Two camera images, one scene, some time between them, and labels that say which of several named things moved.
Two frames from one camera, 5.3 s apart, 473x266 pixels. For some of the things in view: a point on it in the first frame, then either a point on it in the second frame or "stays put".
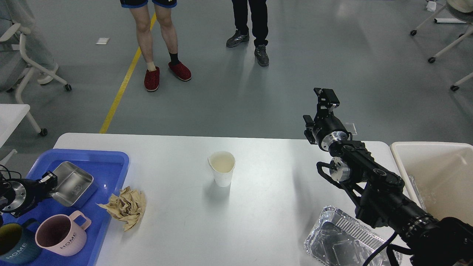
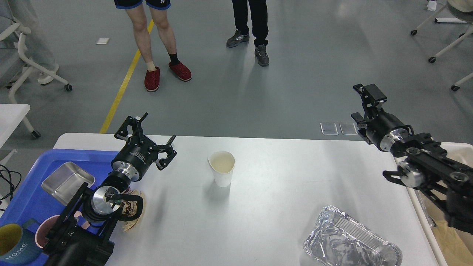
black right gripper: (327, 128) -> (385, 129)
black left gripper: (29, 193) -> (135, 157)
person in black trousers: (257, 10) stays put
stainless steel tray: (72, 182) stays put
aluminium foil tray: (339, 238) stays put
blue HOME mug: (20, 243) stays put
